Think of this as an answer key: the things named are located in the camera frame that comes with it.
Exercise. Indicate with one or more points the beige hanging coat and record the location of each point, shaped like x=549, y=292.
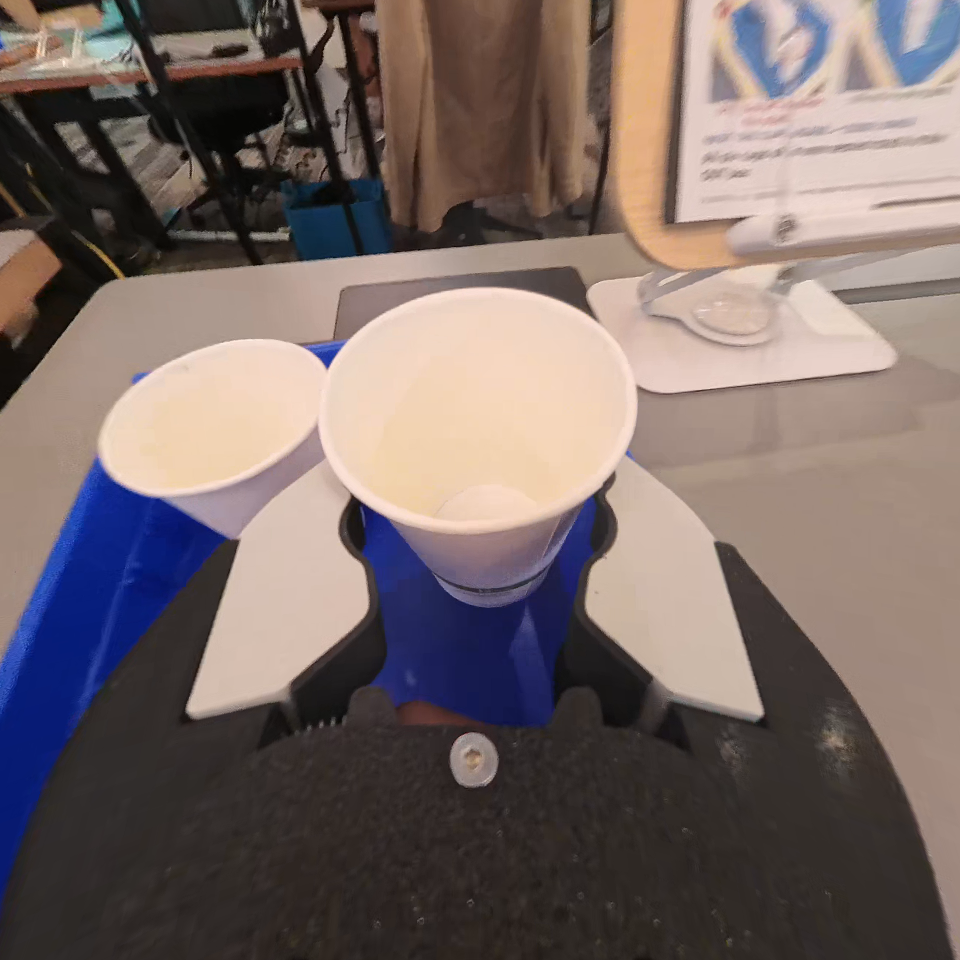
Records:
x=480, y=112

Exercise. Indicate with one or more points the blue fabric bag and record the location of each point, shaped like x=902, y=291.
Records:
x=322, y=225

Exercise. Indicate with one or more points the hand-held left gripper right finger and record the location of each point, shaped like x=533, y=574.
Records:
x=667, y=622

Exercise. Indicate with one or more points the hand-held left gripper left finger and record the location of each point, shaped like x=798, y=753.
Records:
x=292, y=615

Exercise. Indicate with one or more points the white paper cup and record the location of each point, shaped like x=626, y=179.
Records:
x=480, y=390
x=210, y=420

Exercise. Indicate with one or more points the instruction sheet on tablet stand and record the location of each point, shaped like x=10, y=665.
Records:
x=810, y=352

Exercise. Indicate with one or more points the printed instruction sheet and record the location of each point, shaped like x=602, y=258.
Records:
x=825, y=150

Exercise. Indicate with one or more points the grey side table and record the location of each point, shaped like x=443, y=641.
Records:
x=22, y=262

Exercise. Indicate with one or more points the dark wooden desk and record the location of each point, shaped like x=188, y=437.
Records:
x=187, y=69

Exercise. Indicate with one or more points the blue plastic bin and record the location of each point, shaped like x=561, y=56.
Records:
x=112, y=585

